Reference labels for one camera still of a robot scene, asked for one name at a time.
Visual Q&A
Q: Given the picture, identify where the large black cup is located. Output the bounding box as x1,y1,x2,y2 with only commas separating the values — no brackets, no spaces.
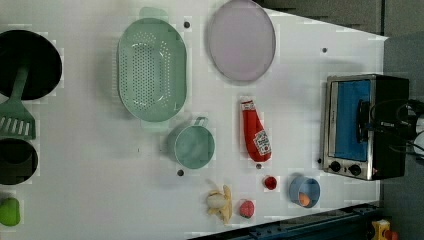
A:
0,30,62,100

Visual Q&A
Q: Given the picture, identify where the yellow emergency stop button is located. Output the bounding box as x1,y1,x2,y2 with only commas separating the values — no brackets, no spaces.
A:
372,219,399,240

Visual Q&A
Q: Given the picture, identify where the orange toy fruit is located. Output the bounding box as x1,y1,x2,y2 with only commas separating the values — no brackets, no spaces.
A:
299,193,311,207

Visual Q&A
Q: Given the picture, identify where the small black cup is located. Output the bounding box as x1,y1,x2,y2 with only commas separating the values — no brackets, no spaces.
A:
0,138,38,185

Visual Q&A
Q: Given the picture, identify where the green measuring cup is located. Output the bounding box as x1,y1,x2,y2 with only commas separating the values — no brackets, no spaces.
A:
167,117,215,169

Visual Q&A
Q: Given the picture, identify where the green toy pepper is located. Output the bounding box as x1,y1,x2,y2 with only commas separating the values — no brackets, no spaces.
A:
0,198,21,227

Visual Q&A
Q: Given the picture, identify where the black toaster oven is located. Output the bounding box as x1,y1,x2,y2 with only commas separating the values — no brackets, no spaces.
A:
322,74,409,181

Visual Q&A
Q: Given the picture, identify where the red ketchup bottle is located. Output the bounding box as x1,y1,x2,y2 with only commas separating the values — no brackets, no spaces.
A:
241,100,272,163

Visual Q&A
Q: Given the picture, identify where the blue bowl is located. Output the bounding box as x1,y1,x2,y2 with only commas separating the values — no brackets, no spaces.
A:
289,176,320,208

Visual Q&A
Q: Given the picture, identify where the peeled toy banana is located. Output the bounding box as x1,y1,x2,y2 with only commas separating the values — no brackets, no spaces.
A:
206,185,233,225

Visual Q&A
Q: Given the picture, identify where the pink toy strawberry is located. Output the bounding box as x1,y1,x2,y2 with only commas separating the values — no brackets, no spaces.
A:
239,200,255,219

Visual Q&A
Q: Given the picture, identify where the green plastic colander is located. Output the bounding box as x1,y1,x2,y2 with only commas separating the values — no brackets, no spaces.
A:
117,7,187,132

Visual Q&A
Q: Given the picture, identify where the green slotted spatula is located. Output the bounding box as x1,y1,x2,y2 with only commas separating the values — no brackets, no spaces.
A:
0,65,36,140

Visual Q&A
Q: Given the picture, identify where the lilac round plate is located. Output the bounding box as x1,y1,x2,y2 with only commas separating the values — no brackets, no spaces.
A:
207,0,276,81

